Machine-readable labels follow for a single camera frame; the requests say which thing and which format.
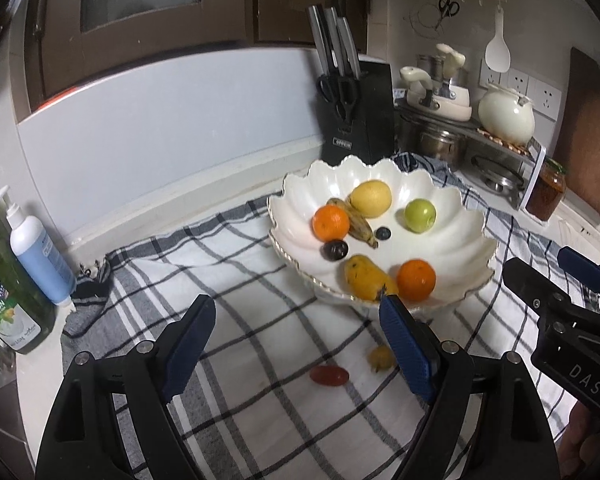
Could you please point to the green apple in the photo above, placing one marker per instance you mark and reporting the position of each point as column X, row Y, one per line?
column 420, row 215

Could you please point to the yellow lemon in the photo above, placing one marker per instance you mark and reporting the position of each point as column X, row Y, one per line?
column 371, row 199

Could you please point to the wooden cutting board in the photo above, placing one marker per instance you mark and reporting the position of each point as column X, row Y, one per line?
column 590, row 135

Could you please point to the green dish soap bottle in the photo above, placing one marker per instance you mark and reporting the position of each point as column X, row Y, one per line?
column 5, row 305

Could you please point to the dark purple plum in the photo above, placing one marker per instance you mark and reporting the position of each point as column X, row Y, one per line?
column 335, row 250

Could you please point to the metal shelf rack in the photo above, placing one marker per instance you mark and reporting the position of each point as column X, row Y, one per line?
column 536, row 160

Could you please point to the yellow mango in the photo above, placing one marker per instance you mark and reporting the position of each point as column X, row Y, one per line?
column 362, row 277

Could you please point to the steel pot lid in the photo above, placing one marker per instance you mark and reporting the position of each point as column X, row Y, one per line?
column 500, row 177

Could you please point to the orange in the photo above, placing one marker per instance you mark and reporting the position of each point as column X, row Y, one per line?
column 331, row 222
column 416, row 280

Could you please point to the red cherry tomato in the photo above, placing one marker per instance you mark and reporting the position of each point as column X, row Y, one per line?
column 329, row 375

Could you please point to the white wall socket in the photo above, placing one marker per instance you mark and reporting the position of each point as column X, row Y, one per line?
column 547, row 97
column 515, row 81
column 489, row 76

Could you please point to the black hanging scissors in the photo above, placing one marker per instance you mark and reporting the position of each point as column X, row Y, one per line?
column 447, row 10

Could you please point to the red sauce jar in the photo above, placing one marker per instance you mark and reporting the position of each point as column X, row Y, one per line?
column 547, row 195

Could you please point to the dark brown wall cabinet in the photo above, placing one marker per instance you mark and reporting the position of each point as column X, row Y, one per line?
column 230, row 10

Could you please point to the blueberry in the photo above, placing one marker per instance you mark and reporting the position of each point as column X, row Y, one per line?
column 383, row 233

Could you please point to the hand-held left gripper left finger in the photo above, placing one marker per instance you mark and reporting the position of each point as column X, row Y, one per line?
column 187, row 355

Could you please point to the white rice spatula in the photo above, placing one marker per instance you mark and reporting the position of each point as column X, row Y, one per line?
column 497, row 55

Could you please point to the spotted small banana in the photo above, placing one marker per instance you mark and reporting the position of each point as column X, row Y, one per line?
column 360, row 229

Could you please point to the person's right hand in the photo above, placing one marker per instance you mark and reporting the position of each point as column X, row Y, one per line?
column 585, row 445

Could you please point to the cream kettle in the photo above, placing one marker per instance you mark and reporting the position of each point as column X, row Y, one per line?
column 505, row 115

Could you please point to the wooden bead trivet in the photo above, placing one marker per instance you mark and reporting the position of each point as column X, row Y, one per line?
column 505, row 144

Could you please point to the steel pot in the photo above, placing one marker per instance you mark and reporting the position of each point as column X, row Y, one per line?
column 432, row 142

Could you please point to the black kitchen scissors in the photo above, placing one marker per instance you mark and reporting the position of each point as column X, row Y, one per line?
column 341, row 97

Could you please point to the small yellow fruit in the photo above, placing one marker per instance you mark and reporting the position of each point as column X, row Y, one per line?
column 380, row 357

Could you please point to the blue pump lotion bottle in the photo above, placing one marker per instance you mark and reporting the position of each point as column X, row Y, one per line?
column 40, row 260

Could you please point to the white scalloped bowl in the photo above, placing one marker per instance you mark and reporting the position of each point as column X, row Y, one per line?
column 460, row 245

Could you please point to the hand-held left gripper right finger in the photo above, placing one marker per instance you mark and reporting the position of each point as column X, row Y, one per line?
column 405, row 350

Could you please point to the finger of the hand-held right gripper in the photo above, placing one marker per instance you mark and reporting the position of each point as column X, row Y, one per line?
column 582, row 270
column 530, row 285

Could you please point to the black white checked cloth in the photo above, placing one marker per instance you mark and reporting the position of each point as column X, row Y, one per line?
column 260, row 320

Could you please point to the black knife block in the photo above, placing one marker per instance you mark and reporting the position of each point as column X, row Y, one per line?
column 370, row 115

